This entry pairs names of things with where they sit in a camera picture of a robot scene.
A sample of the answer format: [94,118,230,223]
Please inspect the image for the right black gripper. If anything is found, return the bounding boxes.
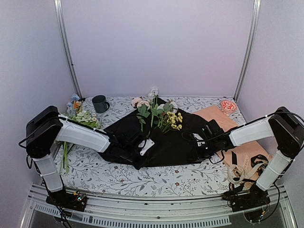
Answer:
[188,138,219,162]

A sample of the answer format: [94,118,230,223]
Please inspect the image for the black wrapping paper sheet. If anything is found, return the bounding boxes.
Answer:
[100,97,207,170]

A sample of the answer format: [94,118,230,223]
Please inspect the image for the white rose long stem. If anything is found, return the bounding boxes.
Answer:
[131,97,151,132]

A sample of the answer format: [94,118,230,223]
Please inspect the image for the yellow small flower bunch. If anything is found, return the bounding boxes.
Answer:
[158,112,183,133]

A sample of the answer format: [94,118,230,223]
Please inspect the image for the small white flower stem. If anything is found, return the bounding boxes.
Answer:
[148,86,159,127]

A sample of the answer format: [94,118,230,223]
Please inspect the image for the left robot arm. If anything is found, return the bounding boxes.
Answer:
[18,105,154,206]

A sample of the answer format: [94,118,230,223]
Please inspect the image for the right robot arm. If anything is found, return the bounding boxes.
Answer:
[195,105,304,207]

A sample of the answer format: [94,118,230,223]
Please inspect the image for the pink wrapping paper sheet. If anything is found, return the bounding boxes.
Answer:
[195,105,272,174]

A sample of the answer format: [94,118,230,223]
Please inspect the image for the cream printed ribbon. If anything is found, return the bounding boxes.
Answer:
[227,163,264,190]

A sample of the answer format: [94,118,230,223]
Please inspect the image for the red patterned small bowl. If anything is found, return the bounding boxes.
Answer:
[220,100,238,112]

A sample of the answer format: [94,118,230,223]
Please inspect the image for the dark grey mug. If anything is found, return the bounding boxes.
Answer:
[92,95,110,114]

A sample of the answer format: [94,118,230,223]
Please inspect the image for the green leafy flower bunch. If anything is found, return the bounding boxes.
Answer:
[55,114,107,173]

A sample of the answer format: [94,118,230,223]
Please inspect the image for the floral patterned tablecloth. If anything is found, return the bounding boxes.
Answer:
[53,96,228,197]

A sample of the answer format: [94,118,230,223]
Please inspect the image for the blue orange flower stems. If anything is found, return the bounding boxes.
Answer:
[66,94,82,115]

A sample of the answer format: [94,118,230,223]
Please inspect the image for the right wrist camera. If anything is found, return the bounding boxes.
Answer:
[202,119,224,143]

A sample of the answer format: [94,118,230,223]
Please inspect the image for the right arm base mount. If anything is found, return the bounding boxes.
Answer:
[223,190,270,223]

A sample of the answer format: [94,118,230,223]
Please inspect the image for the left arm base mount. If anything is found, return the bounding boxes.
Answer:
[46,190,87,212]

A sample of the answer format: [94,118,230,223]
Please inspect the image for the right aluminium frame post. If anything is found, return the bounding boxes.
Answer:
[233,0,261,102]

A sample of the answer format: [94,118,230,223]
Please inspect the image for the aluminium frame post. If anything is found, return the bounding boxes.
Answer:
[233,0,261,102]
[54,0,83,99]

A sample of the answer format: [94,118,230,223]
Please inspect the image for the left aluminium frame post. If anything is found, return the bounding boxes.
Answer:
[54,0,83,99]

